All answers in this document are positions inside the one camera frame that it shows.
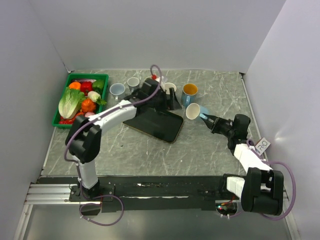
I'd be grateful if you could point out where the light blue hexagonal mug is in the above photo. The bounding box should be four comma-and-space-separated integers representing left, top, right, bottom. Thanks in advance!
185, 103, 209, 121

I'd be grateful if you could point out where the red toy chili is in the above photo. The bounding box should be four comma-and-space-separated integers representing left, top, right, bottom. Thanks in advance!
58, 120, 74, 125

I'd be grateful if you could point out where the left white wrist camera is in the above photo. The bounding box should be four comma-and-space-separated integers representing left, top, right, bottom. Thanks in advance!
151, 74, 168, 88

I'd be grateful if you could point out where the blue mug tan rim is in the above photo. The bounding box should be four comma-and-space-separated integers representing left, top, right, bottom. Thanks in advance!
181, 83, 198, 108

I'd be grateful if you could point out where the white footed mug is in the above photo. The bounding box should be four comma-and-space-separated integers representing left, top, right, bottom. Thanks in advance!
109, 83, 126, 101

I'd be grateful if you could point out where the small slate grey mug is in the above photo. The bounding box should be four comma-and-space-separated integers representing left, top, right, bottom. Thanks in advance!
127, 77, 140, 92

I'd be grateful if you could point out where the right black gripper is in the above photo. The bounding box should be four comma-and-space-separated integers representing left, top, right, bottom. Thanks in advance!
201, 114, 236, 139

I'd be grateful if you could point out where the green toy pepper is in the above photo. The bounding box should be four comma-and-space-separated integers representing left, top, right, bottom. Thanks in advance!
92, 79, 105, 93

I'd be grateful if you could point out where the dark grey mug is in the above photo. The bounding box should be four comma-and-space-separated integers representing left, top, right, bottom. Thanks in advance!
164, 82, 177, 95

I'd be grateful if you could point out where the red toy pepper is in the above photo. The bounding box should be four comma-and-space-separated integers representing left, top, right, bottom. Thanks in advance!
80, 81, 93, 96

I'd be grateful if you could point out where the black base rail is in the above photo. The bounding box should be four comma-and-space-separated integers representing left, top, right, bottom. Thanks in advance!
68, 174, 243, 213

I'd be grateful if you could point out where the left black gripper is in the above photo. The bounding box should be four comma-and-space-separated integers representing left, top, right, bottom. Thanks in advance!
148, 88, 182, 113

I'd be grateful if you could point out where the toy cabbage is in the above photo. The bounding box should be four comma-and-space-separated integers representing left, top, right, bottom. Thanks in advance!
58, 87, 86, 120

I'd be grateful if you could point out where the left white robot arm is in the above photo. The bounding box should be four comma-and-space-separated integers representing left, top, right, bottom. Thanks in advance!
65, 78, 184, 201

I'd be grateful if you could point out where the black serving tray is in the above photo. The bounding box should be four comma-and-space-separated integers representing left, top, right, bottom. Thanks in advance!
123, 108, 184, 143

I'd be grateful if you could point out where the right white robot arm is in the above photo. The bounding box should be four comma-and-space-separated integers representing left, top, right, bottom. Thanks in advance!
199, 113, 284, 216

